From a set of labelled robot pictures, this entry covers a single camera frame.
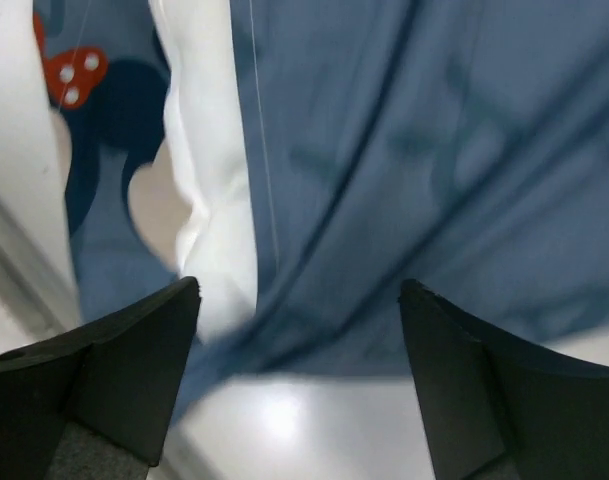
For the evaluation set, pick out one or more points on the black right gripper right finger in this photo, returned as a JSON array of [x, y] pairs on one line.
[[495, 406]]

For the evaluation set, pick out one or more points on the white pillow yellow underside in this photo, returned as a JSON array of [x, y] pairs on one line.
[[192, 206]]

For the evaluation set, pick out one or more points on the blue printed pillowcase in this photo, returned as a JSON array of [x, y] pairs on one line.
[[464, 144]]

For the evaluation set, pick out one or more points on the aluminium front rail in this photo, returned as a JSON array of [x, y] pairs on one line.
[[33, 296]]

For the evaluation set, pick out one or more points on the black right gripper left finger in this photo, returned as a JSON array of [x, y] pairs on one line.
[[96, 402]]

